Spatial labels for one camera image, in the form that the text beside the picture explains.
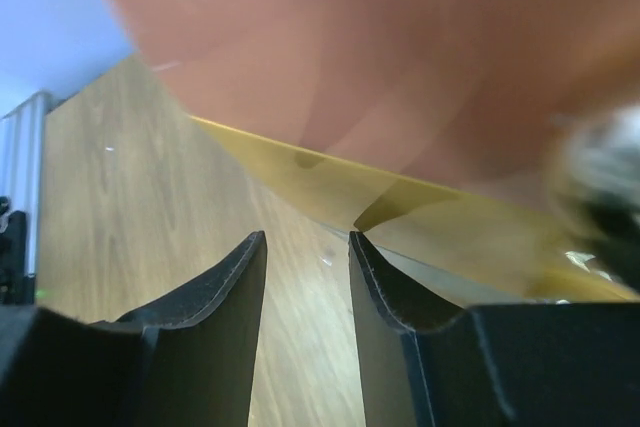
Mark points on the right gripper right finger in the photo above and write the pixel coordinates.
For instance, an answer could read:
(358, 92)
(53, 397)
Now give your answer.
(426, 362)

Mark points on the round cream drawer organizer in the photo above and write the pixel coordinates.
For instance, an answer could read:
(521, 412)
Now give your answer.
(496, 140)

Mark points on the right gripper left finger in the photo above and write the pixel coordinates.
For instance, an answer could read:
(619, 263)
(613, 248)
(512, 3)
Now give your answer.
(184, 359)

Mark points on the aluminium frame rail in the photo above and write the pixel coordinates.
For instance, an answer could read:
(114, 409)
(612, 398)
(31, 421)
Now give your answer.
(22, 147)

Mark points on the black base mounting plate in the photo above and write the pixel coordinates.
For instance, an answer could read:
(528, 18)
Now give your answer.
(17, 285)

